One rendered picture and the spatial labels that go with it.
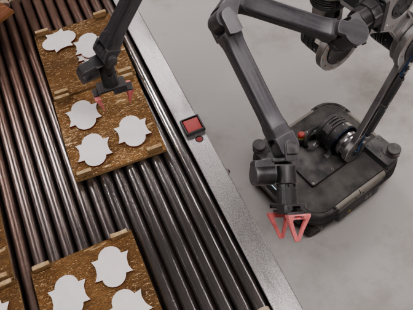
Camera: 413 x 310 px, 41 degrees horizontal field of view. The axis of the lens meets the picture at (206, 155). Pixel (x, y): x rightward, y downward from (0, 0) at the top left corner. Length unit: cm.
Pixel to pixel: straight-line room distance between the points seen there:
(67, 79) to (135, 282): 96
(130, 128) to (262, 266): 73
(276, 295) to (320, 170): 113
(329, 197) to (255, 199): 45
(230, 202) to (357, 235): 114
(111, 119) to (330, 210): 114
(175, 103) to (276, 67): 147
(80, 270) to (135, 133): 56
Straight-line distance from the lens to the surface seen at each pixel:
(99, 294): 181
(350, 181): 278
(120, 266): 182
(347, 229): 292
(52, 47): 251
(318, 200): 271
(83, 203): 199
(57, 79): 238
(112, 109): 220
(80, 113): 221
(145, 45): 244
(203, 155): 202
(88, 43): 244
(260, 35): 377
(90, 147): 209
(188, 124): 210
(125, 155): 205
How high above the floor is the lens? 257
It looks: 55 degrees down
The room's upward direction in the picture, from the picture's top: 8 degrees counter-clockwise
